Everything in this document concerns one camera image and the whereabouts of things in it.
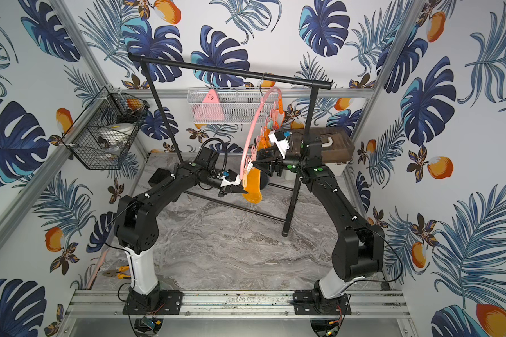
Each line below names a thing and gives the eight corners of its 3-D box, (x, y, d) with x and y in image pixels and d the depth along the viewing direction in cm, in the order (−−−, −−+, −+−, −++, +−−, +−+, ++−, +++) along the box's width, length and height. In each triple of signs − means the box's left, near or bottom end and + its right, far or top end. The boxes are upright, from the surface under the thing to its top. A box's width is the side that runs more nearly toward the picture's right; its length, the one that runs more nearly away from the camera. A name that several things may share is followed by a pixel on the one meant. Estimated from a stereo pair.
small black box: (150, 186, 110) (146, 180, 106) (162, 172, 116) (158, 167, 112) (160, 189, 109) (157, 184, 105) (171, 176, 114) (168, 170, 111)
